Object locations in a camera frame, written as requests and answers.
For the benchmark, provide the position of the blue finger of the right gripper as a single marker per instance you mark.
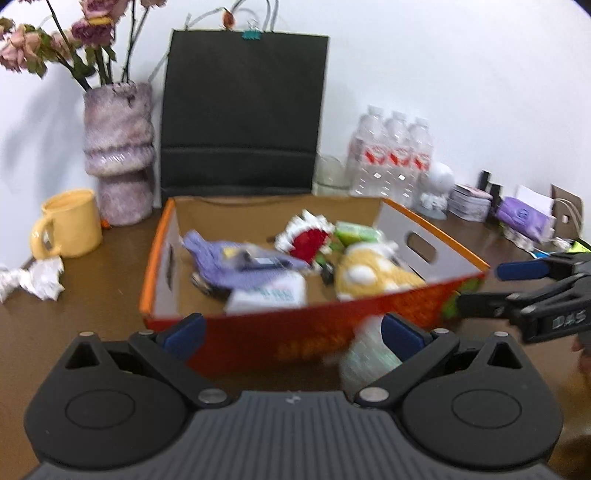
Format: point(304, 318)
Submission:
point(525, 270)

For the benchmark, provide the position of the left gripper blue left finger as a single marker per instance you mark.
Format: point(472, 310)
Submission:
point(184, 338)

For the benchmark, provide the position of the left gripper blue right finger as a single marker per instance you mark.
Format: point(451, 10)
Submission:
point(403, 338)

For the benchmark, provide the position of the clear plastic wrap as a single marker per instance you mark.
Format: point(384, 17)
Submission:
point(365, 360)

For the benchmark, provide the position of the yellow white plush toy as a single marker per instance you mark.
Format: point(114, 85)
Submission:
point(369, 269)

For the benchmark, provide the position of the purple knitted cloth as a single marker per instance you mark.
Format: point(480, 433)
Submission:
point(242, 266)

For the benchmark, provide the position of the clear cotton swab jar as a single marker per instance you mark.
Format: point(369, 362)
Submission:
point(287, 291)

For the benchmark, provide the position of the green gum pack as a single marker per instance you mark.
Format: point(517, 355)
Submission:
point(351, 233)

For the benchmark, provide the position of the person right hand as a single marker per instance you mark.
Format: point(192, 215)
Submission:
point(581, 345)

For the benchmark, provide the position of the purple tissue pack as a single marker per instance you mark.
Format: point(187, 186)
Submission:
point(528, 213)

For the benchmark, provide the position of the brown cardboard piece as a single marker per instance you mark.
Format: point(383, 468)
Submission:
point(568, 211)

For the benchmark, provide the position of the black lipstick tubes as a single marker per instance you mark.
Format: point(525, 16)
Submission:
point(494, 190)

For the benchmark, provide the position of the white patterned tin box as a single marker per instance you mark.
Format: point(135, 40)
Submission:
point(469, 203)

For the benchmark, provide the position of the white round robot speaker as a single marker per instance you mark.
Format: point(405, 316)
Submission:
point(435, 187)

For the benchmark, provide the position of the right clear water bottle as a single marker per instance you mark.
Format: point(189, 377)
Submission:
point(422, 148)

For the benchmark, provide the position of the clear water bottle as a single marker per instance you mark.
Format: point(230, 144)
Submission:
point(399, 151)
point(422, 148)
point(368, 153)

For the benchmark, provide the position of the crumpled white paper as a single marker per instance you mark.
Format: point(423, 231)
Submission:
point(41, 279)

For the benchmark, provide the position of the yellow ceramic mug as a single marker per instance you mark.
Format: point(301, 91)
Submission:
point(68, 227)

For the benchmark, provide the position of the middle clear water bottle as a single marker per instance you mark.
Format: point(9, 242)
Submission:
point(399, 151)

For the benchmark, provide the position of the clear glass cup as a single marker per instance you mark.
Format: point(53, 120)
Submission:
point(330, 177)

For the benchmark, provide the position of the left clear water bottle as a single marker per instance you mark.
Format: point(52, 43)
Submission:
point(368, 153)

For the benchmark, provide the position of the mottled purple ceramic vase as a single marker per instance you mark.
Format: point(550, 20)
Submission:
point(119, 151)

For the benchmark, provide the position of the black paper gift bag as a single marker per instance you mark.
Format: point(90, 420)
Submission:
point(241, 113)

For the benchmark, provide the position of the dried pink rose bouquet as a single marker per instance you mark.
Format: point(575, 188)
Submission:
point(85, 49)

